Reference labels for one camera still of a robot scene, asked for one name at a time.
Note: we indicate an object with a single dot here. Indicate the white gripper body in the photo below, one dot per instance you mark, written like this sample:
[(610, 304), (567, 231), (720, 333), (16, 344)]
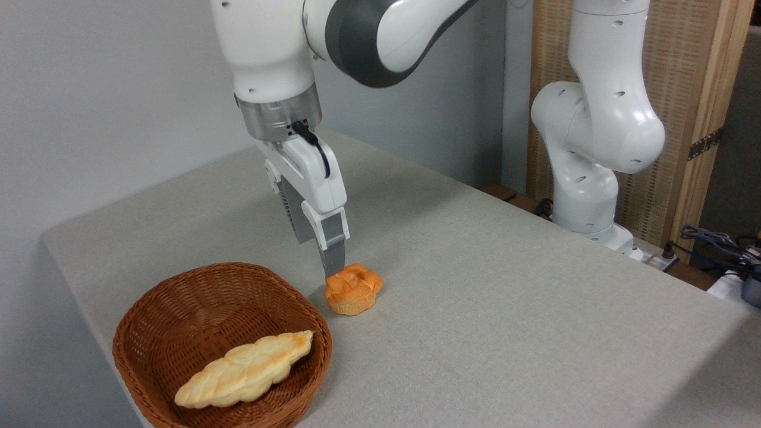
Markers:
[(312, 175)]

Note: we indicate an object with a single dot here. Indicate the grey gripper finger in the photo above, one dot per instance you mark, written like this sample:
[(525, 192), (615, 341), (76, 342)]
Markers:
[(300, 220), (334, 244)]

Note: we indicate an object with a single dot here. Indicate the small round orange bread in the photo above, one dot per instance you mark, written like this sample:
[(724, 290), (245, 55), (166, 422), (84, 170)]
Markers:
[(354, 291)]

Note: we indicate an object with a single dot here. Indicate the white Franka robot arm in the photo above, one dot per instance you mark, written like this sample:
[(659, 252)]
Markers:
[(267, 47)]

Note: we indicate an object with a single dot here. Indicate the long braided pale bread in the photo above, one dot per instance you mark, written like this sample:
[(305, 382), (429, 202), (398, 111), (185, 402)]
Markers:
[(244, 371)]

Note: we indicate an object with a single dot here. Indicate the brown wicker basket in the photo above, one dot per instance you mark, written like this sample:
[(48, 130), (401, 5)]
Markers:
[(160, 333)]

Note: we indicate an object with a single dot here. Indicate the black metal screen hinge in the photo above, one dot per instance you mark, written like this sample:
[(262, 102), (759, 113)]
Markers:
[(706, 142)]

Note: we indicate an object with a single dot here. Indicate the woven wooden folding screen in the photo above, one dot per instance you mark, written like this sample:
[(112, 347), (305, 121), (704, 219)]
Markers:
[(684, 65)]

